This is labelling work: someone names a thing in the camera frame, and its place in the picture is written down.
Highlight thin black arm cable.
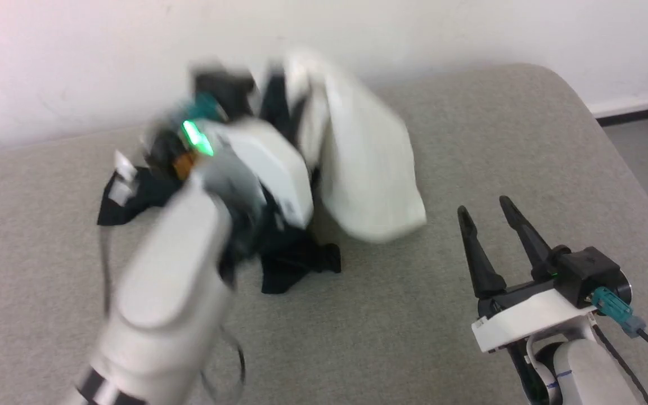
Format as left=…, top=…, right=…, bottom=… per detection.
left=199, top=323, right=247, bottom=403
left=591, top=323, right=648, bottom=405

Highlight white and navy t-shirt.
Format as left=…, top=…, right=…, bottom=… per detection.
left=97, top=49, right=427, bottom=294

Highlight black cable with teal connector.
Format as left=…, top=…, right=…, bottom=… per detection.
left=591, top=287, right=648, bottom=364

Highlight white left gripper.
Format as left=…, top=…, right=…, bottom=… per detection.
left=181, top=117, right=314, bottom=229

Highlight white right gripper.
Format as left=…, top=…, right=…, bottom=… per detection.
left=458, top=196, right=597, bottom=355

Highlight black wall baseboard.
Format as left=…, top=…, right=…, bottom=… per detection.
left=596, top=101, right=648, bottom=128

